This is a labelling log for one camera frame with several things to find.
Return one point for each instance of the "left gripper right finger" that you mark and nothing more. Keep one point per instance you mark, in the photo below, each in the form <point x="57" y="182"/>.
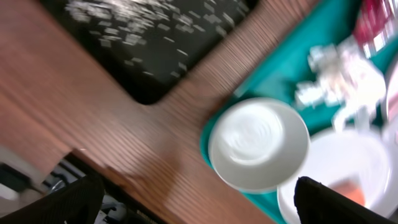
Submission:
<point x="318" y="204"/>

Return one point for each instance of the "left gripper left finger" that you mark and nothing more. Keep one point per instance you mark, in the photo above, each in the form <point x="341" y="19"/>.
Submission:
<point x="79" y="202"/>

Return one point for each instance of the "grey bowl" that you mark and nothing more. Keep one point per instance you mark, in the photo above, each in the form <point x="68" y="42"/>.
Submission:
<point x="258" y="144"/>

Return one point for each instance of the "white rice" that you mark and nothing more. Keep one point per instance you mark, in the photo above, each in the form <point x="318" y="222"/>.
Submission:
<point x="158" y="38"/>

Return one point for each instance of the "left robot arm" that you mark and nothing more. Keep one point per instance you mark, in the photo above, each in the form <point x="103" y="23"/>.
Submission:
<point x="18" y="190"/>

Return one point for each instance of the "black waste tray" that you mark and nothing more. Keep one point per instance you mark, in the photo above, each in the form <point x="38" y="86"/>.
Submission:
<point x="144" y="89"/>

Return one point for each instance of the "orange food cube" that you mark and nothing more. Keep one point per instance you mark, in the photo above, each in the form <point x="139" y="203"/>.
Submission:
<point x="350" y="189"/>

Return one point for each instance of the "grey plate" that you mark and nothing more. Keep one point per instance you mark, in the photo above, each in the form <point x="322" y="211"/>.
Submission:
<point x="368" y="158"/>

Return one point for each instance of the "crumpled white napkin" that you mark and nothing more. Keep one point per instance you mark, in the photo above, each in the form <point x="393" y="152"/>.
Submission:
<point x="344" y="77"/>

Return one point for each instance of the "teal serving tray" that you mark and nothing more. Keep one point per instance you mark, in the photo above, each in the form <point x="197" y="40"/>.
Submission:
<point x="330" y="22"/>

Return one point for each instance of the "pink plate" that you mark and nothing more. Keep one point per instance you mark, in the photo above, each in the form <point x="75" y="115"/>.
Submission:
<point x="389" y="106"/>

